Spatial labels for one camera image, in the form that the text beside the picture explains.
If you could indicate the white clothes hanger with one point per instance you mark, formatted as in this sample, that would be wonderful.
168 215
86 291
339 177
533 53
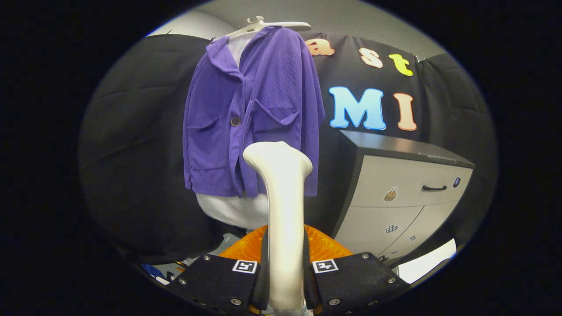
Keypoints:
281 25

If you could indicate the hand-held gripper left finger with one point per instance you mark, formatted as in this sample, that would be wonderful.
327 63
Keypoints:
217 283

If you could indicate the white garment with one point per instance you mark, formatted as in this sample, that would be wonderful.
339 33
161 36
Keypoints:
232 210

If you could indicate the purple jacket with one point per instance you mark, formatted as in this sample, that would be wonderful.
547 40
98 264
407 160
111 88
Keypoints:
272 87

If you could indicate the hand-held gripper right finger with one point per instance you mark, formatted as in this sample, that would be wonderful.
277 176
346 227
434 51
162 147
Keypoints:
351 281

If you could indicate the white paper sheet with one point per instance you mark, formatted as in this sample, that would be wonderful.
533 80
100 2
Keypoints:
426 263

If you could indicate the grey cabinet with dark top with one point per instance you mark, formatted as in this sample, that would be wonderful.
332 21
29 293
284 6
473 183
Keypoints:
395 175

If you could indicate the white garment steamer nozzle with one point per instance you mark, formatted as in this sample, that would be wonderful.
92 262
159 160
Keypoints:
285 210

